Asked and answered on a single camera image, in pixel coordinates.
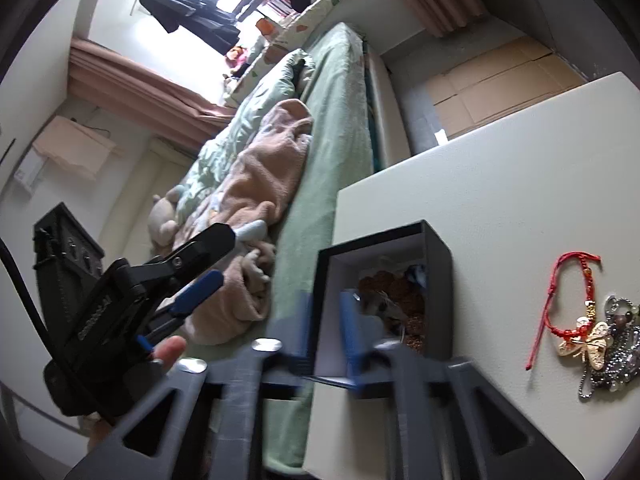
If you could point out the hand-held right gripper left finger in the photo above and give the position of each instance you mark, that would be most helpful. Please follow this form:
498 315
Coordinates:
302 330

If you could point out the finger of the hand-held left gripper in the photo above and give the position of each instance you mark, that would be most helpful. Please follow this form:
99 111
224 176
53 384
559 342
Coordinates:
197 291
200 249

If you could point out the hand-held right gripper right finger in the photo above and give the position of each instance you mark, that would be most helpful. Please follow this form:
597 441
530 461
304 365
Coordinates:
355 340

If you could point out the pile of beaded jewelry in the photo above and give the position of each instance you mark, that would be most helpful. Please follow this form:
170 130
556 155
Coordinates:
400 291

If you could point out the black jewelry box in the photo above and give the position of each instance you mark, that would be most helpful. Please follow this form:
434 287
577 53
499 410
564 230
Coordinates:
440 285

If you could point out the gold butterfly pendant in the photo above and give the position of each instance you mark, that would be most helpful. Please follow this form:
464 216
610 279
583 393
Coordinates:
595 341

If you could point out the person's left hand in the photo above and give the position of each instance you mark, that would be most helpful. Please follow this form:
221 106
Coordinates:
170 351

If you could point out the beige plush toy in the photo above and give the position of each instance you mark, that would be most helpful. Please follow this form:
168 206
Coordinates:
162 220

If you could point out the cream padded headboard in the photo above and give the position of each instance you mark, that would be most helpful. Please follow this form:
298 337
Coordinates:
130 200

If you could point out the pink fleece blanket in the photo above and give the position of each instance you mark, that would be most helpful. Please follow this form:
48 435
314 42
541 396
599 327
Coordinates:
270 170

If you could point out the pale green printed duvet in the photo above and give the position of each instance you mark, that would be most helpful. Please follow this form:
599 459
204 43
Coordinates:
260 105

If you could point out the pale pink hanging cloth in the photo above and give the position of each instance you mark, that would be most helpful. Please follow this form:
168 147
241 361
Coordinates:
75 145

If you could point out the white air conditioner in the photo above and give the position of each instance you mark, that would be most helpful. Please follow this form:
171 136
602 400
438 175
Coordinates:
30 172

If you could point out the bed with green sheet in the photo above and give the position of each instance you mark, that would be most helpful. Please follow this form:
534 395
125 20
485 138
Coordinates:
330 135

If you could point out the pink red plush toy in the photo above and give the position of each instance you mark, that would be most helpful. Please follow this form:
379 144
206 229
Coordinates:
237 59

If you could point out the white low table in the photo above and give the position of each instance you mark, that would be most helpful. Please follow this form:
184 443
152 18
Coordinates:
500 185

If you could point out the orange white paper bag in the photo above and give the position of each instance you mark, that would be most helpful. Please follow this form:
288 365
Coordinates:
265 26

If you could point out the black hanging coat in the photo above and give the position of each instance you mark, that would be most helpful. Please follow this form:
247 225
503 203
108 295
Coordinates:
195 15

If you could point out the small grey folding table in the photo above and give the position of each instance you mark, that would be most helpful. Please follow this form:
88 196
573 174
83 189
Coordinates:
260 2

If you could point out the printed window seat cushion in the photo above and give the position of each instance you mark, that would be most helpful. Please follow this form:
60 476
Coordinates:
310 16

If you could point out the flattened cardboard sheets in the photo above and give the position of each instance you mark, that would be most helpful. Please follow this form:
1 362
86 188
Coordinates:
500 85

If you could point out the dark grey wardrobe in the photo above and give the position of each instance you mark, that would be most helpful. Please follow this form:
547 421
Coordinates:
575 5

